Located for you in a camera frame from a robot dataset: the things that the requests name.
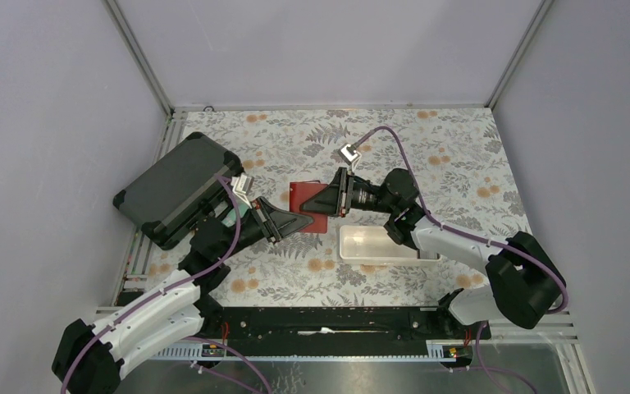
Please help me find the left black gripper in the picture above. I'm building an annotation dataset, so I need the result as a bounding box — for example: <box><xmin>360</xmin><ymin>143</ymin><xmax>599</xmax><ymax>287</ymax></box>
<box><xmin>217</xmin><ymin>195</ymin><xmax>314</xmax><ymax>261</ymax></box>

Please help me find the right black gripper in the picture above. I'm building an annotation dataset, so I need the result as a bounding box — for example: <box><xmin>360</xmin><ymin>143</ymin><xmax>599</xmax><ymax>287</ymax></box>
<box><xmin>299</xmin><ymin>167</ymin><xmax>398</xmax><ymax>219</ymax></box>

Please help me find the red card holder wallet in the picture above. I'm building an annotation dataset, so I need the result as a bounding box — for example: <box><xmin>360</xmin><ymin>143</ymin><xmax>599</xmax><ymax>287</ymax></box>
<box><xmin>289</xmin><ymin>181</ymin><xmax>330</xmax><ymax>235</ymax></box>

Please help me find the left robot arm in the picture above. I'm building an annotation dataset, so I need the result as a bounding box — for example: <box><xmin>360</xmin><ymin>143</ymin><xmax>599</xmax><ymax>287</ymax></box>
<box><xmin>52</xmin><ymin>197</ymin><xmax>313</xmax><ymax>393</ymax></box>

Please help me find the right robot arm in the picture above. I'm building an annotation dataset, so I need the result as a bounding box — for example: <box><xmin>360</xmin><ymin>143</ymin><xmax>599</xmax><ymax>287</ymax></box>
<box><xmin>298</xmin><ymin>167</ymin><xmax>568</xmax><ymax>338</ymax></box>

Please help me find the mint green tube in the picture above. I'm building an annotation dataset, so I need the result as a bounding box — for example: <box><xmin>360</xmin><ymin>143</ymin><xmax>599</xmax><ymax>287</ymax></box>
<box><xmin>221</xmin><ymin>209</ymin><xmax>237</xmax><ymax>227</ymax></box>

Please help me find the white plastic tray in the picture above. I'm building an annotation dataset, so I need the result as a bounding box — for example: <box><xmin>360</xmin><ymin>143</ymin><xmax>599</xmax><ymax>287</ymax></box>
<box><xmin>338</xmin><ymin>225</ymin><xmax>441</xmax><ymax>267</ymax></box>

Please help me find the black hard case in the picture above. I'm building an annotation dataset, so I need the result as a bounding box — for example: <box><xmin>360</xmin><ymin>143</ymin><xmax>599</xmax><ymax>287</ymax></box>
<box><xmin>112</xmin><ymin>132</ymin><xmax>244</xmax><ymax>250</ymax></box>

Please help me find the floral table mat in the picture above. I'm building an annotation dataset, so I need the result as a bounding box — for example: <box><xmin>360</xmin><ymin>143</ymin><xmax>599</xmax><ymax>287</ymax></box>
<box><xmin>184</xmin><ymin>108</ymin><xmax>530</xmax><ymax>306</ymax></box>

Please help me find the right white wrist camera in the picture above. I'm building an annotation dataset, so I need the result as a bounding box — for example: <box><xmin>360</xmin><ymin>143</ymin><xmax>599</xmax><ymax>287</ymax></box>
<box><xmin>338</xmin><ymin>144</ymin><xmax>362</xmax><ymax>173</ymax></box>

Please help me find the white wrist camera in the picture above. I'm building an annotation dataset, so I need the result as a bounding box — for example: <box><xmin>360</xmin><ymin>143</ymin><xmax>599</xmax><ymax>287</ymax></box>
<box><xmin>338</xmin><ymin>144</ymin><xmax>362</xmax><ymax>173</ymax></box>
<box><xmin>231</xmin><ymin>173</ymin><xmax>254</xmax><ymax>206</ymax></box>

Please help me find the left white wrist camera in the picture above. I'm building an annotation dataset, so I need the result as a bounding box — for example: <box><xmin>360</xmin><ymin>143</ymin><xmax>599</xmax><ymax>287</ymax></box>
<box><xmin>231</xmin><ymin>173</ymin><xmax>254</xmax><ymax>206</ymax></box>

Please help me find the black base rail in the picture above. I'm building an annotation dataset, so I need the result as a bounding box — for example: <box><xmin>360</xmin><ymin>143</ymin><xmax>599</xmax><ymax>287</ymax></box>
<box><xmin>130</xmin><ymin>305</ymin><xmax>572</xmax><ymax>364</ymax></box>

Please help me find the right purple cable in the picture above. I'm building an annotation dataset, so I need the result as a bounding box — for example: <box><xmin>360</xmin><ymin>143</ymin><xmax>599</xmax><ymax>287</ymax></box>
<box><xmin>354</xmin><ymin>126</ymin><xmax>570</xmax><ymax>394</ymax></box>

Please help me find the purple cable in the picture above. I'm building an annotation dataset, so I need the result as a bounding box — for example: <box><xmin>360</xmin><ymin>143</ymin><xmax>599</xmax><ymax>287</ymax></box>
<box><xmin>60</xmin><ymin>175</ymin><xmax>272</xmax><ymax>394</ymax></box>
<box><xmin>354</xmin><ymin>126</ymin><xmax>570</xmax><ymax>394</ymax></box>

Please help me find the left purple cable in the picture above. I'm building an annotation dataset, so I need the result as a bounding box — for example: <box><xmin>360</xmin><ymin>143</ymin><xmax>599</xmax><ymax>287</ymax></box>
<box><xmin>60</xmin><ymin>175</ymin><xmax>272</xmax><ymax>394</ymax></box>

